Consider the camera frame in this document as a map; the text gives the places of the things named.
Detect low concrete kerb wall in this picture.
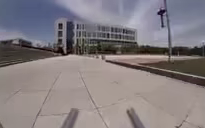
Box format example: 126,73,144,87
104,59,205,89

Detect low building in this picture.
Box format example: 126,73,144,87
0,38,34,48

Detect robot's own part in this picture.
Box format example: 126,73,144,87
60,107,80,128
126,107,146,128

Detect wide concrete steps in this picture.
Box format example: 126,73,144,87
0,44,62,70

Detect grass lawn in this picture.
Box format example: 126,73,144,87
140,57,205,79

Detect tall grey lamp pole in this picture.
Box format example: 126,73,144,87
157,0,174,64

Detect white glass-fronted building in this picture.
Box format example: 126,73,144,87
53,17,138,56

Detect row of trees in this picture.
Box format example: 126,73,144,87
86,43,205,58

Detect pale concrete paved plaza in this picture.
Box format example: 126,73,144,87
0,54,205,128

